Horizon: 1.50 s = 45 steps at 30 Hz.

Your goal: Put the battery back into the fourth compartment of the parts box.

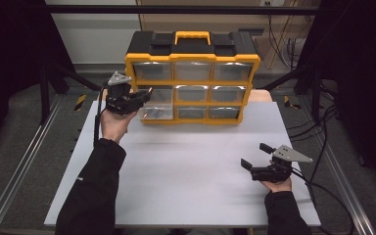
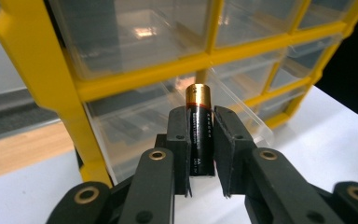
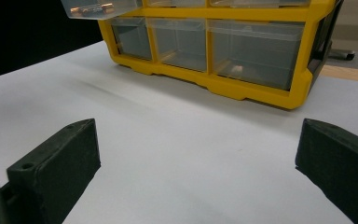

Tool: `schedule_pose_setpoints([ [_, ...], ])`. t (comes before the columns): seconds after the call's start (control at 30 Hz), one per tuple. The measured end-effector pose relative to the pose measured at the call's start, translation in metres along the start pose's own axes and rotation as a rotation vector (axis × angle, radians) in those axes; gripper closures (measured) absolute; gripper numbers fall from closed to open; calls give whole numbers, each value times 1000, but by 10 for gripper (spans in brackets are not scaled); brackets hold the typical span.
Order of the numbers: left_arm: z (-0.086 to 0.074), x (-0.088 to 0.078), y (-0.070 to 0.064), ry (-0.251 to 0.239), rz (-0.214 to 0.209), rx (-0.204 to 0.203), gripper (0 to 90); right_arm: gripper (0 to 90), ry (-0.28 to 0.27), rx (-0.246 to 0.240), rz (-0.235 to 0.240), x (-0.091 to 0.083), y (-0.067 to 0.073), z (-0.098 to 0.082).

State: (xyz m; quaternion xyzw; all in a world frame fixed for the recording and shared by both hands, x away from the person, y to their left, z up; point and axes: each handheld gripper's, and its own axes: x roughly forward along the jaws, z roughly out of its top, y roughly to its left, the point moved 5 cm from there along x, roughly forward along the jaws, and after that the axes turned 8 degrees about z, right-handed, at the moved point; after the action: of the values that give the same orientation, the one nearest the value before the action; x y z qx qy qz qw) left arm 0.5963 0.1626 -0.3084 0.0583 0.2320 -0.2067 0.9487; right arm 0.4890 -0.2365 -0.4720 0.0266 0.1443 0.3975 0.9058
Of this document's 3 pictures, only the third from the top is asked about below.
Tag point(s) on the set of closed clear drawers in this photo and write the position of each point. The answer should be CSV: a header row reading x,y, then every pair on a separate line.
x,y
254,53

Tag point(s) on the pulled-out clear drawer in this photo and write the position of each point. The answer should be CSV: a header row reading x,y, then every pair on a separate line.
x,y
122,9

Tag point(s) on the black stand foot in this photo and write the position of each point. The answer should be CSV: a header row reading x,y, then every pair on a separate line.
x,y
341,55

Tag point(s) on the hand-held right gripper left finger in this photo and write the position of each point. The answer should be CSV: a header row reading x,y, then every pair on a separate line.
x,y
59,168

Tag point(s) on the black curtain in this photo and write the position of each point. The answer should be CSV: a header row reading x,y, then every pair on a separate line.
x,y
18,31

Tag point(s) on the yellow and black organizer cabinet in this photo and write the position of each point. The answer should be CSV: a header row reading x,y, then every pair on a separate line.
x,y
261,14

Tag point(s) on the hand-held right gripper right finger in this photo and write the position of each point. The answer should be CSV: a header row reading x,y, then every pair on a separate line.
x,y
341,168

